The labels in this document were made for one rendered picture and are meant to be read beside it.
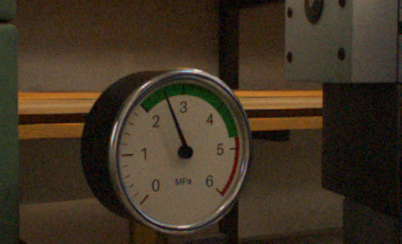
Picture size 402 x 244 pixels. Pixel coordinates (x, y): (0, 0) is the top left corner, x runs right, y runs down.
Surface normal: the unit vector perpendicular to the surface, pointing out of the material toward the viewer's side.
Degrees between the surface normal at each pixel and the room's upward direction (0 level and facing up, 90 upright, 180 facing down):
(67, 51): 90
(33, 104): 89
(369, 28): 90
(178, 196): 90
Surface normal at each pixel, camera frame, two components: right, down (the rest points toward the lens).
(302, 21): -0.97, 0.01
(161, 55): 0.47, 0.05
